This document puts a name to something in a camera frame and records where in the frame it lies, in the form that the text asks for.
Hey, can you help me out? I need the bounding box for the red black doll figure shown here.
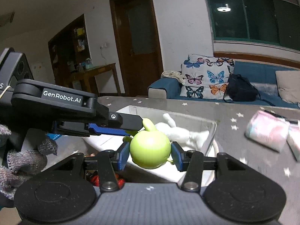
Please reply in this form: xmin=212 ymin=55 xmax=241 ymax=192
xmin=85 ymin=171 xmax=126 ymax=188

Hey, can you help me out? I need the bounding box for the white plush rabbit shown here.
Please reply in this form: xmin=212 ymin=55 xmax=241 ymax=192
xmin=155 ymin=113 xmax=209 ymax=151

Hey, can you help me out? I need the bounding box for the green apple toy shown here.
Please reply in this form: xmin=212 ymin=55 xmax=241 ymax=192
xmin=123 ymin=118 xmax=171 ymax=169

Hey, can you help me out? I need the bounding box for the grey gloved hand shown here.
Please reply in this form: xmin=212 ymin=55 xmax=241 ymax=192
xmin=1 ymin=128 xmax=58 ymax=201

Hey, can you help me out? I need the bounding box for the white cardboard box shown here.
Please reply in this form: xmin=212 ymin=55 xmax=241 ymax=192
xmin=82 ymin=105 xmax=218 ymax=188

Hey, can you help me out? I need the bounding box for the blue yellow tissue box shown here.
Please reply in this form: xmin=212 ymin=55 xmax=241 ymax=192
xmin=46 ymin=133 xmax=61 ymax=140

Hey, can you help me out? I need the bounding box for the wooden side table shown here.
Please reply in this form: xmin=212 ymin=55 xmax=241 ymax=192
xmin=64 ymin=63 xmax=122 ymax=96

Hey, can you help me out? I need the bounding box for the beige folded blanket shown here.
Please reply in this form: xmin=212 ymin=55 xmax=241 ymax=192
xmin=161 ymin=70 xmax=185 ymax=84

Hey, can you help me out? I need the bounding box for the grey star table mat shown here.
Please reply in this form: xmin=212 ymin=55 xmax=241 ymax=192
xmin=46 ymin=95 xmax=300 ymax=225

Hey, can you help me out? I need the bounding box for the dark bookshelf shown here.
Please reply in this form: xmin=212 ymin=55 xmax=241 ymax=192
xmin=48 ymin=14 xmax=91 ymax=86

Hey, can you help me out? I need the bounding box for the butterfly pattern pillow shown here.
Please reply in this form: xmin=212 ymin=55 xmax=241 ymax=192
xmin=180 ymin=54 xmax=235 ymax=100

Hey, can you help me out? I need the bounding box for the black backpack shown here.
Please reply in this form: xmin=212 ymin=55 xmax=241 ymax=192
xmin=223 ymin=74 xmax=260 ymax=103

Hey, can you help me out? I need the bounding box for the pink tissue pack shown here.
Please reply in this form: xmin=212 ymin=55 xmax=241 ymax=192
xmin=245 ymin=110 xmax=290 ymax=152

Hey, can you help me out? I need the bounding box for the brown wooden door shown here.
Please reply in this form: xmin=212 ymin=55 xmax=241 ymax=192
xmin=110 ymin=0 xmax=163 ymax=97

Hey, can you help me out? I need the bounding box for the blue sofa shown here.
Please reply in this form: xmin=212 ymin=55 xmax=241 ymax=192
xmin=148 ymin=57 xmax=299 ymax=109

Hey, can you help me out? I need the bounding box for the grey cushion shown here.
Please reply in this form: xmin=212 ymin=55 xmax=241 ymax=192
xmin=276 ymin=70 xmax=300 ymax=104

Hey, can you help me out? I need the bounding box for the dark window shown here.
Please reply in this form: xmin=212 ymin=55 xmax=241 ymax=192
xmin=208 ymin=0 xmax=299 ymax=50

